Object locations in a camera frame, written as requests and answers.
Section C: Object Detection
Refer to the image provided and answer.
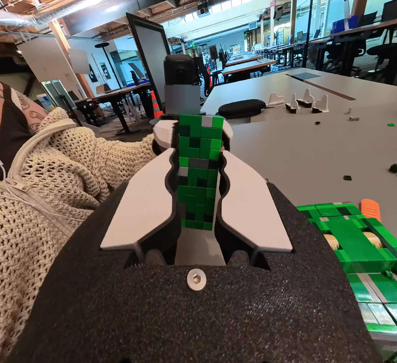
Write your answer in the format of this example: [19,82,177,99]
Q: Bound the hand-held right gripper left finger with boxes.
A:
[100,148,182,261]

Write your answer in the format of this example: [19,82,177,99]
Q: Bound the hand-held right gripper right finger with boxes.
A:
[215,150,293,267]

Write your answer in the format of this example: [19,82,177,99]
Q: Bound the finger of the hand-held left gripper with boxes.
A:
[223,120,234,147]
[153,120,180,150]

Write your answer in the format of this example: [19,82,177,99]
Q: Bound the tall green lego body block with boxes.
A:
[178,115,225,231]

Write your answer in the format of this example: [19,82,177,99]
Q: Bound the green lego legs assembly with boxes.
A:
[296,202,397,352]

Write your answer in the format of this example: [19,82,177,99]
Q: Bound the black zip pouch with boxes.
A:
[219,99,266,119]

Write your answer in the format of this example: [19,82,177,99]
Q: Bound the orange traffic cone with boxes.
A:
[150,90,164,119]

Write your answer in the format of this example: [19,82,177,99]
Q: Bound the black-framed whiteboard easel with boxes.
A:
[126,12,172,112]

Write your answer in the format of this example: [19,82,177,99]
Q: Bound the white fin-shaped part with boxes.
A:
[267,91,285,108]
[312,94,329,114]
[285,93,300,114]
[297,88,314,108]

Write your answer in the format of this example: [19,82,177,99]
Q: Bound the black floor lamp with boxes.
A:
[94,43,123,90]

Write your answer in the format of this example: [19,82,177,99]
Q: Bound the row of office desks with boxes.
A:
[183,18,397,82]

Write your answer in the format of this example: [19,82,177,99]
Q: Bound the orange brick separator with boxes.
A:
[360,198,381,221]

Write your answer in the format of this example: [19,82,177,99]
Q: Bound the black undershirt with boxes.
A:
[0,82,31,180]

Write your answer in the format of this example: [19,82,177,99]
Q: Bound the blue storage bin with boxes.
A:
[331,15,359,33]

